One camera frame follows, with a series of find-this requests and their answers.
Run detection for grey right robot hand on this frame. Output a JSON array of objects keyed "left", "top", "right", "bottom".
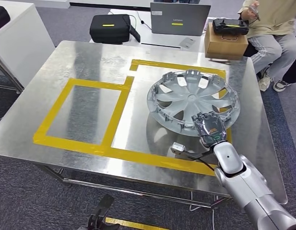
[{"left": 191, "top": 111, "right": 229, "bottom": 149}]

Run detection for grey plastic wheel hubcap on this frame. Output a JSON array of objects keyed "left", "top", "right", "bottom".
[{"left": 147, "top": 69, "right": 241, "bottom": 138}]

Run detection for stainless steel workbench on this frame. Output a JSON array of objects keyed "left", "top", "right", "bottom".
[
  {"left": 0, "top": 52, "right": 25, "bottom": 94},
  {"left": 0, "top": 40, "right": 288, "bottom": 211}
]

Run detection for brown cardboard box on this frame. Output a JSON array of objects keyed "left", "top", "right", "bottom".
[{"left": 204, "top": 22, "right": 249, "bottom": 61}]

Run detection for small grey card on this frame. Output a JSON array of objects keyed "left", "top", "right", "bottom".
[{"left": 179, "top": 37, "right": 196, "bottom": 50}]

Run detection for black handheld controller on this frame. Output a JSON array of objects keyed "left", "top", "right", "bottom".
[{"left": 212, "top": 18, "right": 250, "bottom": 36}]

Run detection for grey laptop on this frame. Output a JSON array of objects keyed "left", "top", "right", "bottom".
[{"left": 150, "top": 2, "right": 211, "bottom": 36}]

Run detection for person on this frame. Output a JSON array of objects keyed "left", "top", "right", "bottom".
[
  {"left": 238, "top": 0, "right": 296, "bottom": 92},
  {"left": 272, "top": 12, "right": 296, "bottom": 93}
]

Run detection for yellow tape rectangles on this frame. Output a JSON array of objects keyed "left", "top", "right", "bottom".
[{"left": 33, "top": 59, "right": 232, "bottom": 177}]

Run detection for grey smartphone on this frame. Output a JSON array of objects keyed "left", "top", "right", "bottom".
[{"left": 249, "top": 4, "right": 261, "bottom": 22}]

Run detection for torn yellow floor tape square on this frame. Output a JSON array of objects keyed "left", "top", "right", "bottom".
[{"left": 104, "top": 217, "right": 171, "bottom": 230}]

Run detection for black carrying case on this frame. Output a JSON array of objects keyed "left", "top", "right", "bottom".
[
  {"left": 0, "top": 5, "right": 11, "bottom": 32},
  {"left": 89, "top": 14, "right": 141, "bottom": 45}
]

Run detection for white partition board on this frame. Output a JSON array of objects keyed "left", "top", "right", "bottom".
[{"left": 0, "top": 0, "right": 55, "bottom": 89}]

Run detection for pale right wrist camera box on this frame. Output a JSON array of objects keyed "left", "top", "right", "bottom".
[{"left": 170, "top": 142, "right": 186, "bottom": 156}]

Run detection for white coiled cable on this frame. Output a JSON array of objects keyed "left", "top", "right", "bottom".
[{"left": 188, "top": 192, "right": 216, "bottom": 230}]

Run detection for thin black desk cable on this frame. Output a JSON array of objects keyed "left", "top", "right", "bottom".
[{"left": 137, "top": 11, "right": 152, "bottom": 32}]

